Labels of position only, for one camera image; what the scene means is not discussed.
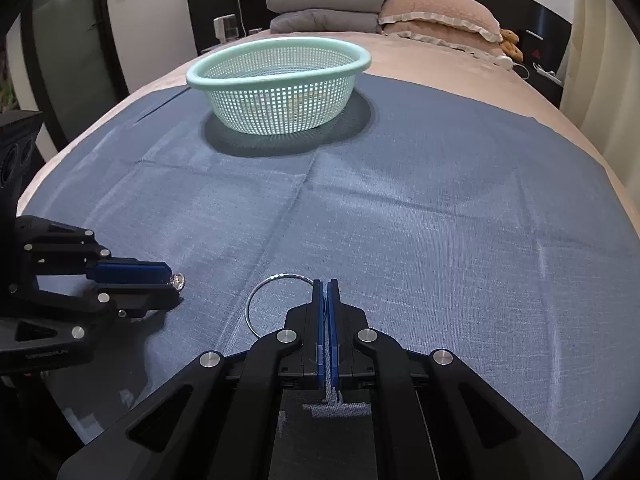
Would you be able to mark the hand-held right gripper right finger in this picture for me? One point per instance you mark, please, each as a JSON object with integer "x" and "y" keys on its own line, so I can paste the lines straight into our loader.
{"x": 332, "y": 320}

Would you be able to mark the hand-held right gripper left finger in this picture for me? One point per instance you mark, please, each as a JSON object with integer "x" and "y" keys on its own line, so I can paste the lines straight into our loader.
{"x": 319, "y": 320}

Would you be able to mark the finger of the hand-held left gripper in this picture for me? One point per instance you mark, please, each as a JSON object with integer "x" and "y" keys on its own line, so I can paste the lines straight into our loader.
{"x": 130, "y": 271}
{"x": 140, "y": 300}

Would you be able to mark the crystal silver earring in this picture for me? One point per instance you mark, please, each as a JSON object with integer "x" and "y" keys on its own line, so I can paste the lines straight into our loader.
{"x": 177, "y": 280}

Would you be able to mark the silver hoop bangle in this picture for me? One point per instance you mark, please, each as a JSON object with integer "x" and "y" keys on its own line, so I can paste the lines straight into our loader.
{"x": 247, "y": 307}

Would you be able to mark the green plastic basket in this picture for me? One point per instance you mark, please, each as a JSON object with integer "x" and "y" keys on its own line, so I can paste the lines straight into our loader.
{"x": 280, "y": 100}

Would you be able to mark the dark glass door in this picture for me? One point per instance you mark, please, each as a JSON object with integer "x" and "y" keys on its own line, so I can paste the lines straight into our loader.
{"x": 65, "y": 60}

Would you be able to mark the blue cloth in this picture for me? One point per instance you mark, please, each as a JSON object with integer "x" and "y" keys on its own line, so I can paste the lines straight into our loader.
{"x": 425, "y": 210}

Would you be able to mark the white bedside gadget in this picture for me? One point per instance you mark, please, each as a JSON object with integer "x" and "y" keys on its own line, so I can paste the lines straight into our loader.
{"x": 226, "y": 27}

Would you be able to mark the bed with beige sheet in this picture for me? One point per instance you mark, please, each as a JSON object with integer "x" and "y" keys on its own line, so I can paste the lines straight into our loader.
{"x": 410, "y": 60}

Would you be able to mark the pink ruffled pillow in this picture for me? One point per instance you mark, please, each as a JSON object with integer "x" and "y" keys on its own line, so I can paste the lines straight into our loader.
{"x": 440, "y": 10}
{"x": 450, "y": 42}

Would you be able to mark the white handheld device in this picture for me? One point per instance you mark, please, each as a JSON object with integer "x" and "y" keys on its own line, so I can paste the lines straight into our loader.
{"x": 502, "y": 61}

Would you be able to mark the white power strip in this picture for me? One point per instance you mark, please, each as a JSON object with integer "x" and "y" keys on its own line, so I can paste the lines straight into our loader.
{"x": 547, "y": 74}

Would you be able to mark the brown teddy bear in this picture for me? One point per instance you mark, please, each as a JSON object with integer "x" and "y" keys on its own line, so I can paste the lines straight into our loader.
{"x": 511, "y": 45}

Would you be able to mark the black box with red mark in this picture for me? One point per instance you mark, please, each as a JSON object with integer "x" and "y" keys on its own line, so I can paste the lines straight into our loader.
{"x": 537, "y": 45}

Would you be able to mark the cream curtain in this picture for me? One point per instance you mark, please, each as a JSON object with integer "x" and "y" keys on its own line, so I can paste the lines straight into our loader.
{"x": 605, "y": 60}

